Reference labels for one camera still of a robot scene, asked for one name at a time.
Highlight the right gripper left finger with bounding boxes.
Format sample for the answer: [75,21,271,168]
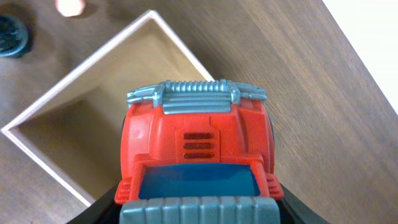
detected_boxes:
[67,184,122,224]

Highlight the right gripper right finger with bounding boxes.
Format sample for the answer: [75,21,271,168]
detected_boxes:
[276,185,330,224]

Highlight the red grey toy truck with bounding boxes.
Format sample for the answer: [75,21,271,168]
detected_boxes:
[114,80,284,223]

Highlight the yellow plush duck blue scarf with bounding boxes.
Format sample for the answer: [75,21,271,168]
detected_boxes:
[55,0,86,17]

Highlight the pink cardboard box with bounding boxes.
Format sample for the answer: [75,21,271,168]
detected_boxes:
[2,10,212,206]

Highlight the black round cap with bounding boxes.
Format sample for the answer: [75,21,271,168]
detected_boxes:
[1,14,29,58]

